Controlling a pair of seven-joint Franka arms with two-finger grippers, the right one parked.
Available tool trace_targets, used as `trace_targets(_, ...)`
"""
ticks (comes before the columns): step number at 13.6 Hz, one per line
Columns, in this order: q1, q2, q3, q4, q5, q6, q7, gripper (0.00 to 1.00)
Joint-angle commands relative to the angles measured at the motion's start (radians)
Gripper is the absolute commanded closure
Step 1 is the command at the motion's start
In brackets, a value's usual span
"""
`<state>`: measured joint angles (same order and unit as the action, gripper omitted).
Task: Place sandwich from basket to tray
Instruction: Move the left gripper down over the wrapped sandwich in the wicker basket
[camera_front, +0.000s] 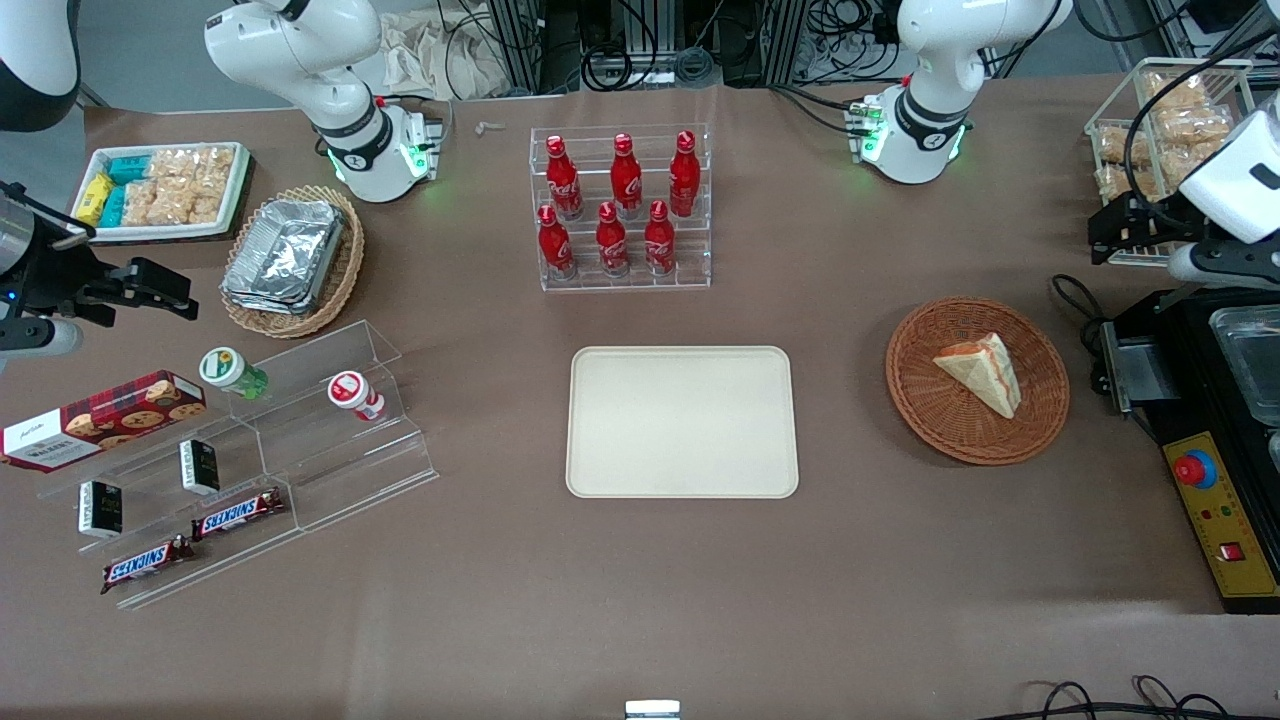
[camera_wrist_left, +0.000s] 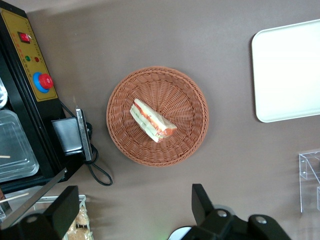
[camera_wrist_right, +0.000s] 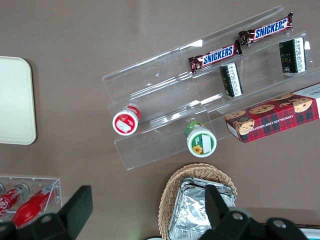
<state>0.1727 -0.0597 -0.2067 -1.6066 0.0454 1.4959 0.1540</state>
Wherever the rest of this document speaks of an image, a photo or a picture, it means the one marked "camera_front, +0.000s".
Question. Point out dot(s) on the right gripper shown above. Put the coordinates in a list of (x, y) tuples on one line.
[(50, 276)]

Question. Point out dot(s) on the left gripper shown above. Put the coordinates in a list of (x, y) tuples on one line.
[(1146, 221)]

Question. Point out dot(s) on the triangular sandwich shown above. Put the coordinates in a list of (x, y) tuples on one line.
[(985, 375)]

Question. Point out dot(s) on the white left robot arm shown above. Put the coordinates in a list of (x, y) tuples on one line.
[(930, 60)]

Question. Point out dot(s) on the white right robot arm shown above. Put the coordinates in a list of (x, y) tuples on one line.
[(300, 50)]

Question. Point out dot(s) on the white snack tray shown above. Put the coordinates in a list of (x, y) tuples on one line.
[(160, 232)]

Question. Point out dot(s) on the oval light wicker basket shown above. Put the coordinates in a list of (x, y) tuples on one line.
[(345, 270)]

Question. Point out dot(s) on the black sandwich press machine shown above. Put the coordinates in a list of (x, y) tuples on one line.
[(1190, 400)]

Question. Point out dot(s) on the round brown wicker basket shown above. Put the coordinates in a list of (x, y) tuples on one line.
[(930, 420)]

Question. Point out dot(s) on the beige rectangular tray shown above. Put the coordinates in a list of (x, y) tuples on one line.
[(680, 420)]

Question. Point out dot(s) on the clear rice cracker bag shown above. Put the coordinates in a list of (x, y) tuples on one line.
[(1110, 182), (1178, 92), (175, 205), (1195, 127), (172, 165), (1185, 165), (1118, 145), (140, 203), (215, 170)]

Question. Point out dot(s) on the green lid drink bottle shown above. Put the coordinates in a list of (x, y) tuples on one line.
[(228, 370)]

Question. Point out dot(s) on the teal snack packet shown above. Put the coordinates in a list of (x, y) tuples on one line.
[(113, 207), (128, 169)]

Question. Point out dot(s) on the yellow snack packet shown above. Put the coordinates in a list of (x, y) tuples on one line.
[(93, 198)]

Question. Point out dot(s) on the stacked aluminium foil containers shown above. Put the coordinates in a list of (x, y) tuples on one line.
[(285, 250)]

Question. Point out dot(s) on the red tartan cookie box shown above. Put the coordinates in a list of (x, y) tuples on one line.
[(100, 420)]

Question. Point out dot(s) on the small black white box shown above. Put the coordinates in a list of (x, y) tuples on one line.
[(200, 467), (100, 508)]

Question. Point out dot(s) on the clear plastic container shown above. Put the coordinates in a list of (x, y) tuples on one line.
[(1250, 360)]

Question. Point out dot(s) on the red lid drink bottle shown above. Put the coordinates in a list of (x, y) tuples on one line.
[(352, 393)]

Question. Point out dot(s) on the Snickers chocolate bar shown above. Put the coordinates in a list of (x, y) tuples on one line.
[(238, 513), (145, 563)]

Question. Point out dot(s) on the clear acrylic stepped shelf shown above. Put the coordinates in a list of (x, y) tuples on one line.
[(340, 470)]

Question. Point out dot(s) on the red emergency stop button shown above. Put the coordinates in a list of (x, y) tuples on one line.
[(1195, 469)]

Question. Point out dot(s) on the yellow control panel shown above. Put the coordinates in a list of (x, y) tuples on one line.
[(1235, 520)]

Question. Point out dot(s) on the crumpled beige cloth bag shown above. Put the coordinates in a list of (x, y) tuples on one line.
[(420, 55)]

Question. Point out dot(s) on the small clear plastic piece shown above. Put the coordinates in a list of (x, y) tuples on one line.
[(488, 127)]

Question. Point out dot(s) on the red cola bottle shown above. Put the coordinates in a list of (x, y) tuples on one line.
[(659, 240), (627, 180), (611, 242), (684, 178), (563, 185), (553, 245)]

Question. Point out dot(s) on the clear acrylic bottle rack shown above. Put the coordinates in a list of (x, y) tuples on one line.
[(620, 285)]

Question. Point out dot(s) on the small red rocker switch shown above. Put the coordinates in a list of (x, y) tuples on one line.
[(1232, 552)]

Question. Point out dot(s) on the aluminium frame rack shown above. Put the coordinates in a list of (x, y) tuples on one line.
[(600, 40)]

